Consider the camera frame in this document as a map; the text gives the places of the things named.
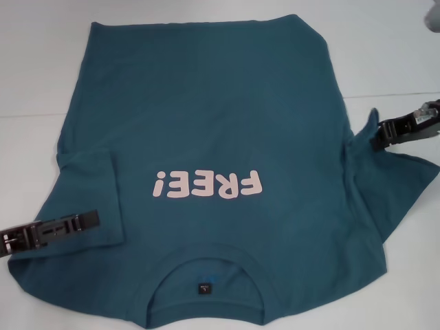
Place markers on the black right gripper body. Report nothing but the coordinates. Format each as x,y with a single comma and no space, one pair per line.
412,125

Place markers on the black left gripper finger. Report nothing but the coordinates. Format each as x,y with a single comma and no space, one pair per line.
77,221

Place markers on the blue FREE print T-shirt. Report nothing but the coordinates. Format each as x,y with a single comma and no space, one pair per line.
192,103

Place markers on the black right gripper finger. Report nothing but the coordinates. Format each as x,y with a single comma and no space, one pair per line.
386,128
381,143

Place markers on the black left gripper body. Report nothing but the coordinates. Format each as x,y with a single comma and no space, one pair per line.
24,239

